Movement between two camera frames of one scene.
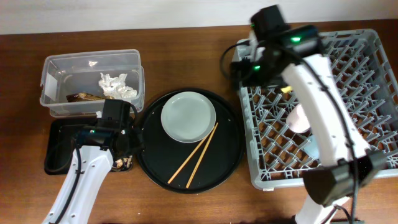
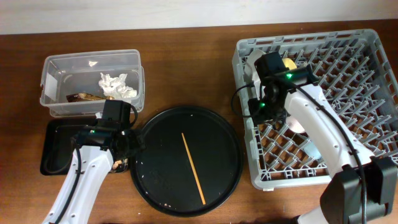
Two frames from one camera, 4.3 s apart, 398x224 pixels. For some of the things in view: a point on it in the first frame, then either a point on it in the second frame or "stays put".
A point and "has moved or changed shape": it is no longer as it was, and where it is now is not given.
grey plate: [188, 117] has moved or changed shape
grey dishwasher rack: [368, 74] stays put
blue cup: [311, 148] stays put
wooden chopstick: [201, 155] to [194, 170]
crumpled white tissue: [115, 88] stays put
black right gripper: [250, 78] to [257, 117]
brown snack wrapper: [76, 97] stays put
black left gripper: [137, 140] stays put
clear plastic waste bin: [76, 84] stays put
